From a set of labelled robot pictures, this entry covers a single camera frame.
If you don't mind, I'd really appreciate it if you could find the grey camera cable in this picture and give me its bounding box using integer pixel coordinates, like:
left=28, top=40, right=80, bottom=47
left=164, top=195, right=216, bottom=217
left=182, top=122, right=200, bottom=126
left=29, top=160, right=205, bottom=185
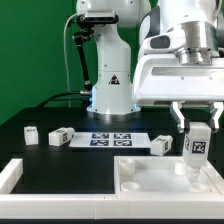
left=63, top=13, right=78, bottom=109

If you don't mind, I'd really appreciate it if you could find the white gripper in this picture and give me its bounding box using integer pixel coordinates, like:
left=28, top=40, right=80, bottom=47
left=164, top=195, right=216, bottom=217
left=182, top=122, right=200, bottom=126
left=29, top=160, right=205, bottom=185
left=132, top=25, right=224, bottom=133

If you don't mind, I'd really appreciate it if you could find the white U-shaped obstacle fence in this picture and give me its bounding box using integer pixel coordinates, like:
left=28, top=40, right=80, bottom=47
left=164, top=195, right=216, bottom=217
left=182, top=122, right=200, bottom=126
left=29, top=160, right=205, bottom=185
left=0, top=159, right=224, bottom=219

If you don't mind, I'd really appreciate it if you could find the white tag base sheet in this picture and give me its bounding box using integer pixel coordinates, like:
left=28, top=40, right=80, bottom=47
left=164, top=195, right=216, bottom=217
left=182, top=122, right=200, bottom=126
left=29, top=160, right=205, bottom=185
left=70, top=132, right=151, bottom=148

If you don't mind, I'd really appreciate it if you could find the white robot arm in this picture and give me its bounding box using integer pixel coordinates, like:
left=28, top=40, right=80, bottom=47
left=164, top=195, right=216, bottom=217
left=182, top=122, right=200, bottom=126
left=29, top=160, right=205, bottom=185
left=76, top=0, right=224, bottom=132

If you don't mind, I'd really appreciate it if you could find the black base cable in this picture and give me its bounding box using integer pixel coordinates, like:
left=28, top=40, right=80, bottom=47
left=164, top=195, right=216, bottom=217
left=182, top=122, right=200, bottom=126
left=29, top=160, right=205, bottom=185
left=37, top=89, right=92, bottom=108

